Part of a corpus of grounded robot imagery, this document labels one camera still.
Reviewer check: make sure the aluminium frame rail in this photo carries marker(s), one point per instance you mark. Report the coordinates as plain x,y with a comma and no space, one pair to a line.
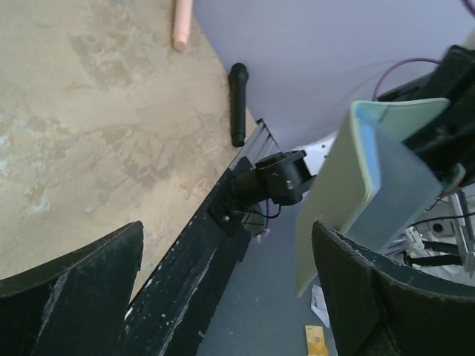
258,145

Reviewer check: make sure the green card holder wallet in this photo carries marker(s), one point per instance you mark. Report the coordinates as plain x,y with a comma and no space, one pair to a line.
371,185

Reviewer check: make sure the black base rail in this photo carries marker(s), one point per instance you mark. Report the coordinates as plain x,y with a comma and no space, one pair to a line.
172,311

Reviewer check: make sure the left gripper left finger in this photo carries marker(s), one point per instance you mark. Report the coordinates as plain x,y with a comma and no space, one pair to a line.
76,303

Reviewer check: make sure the black microphone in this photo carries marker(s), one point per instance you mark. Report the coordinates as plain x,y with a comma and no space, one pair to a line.
238,78

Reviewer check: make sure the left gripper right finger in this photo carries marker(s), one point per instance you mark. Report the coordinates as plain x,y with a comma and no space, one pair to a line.
380,307

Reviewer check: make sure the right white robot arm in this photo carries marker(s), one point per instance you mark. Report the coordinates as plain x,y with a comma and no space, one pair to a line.
446,145

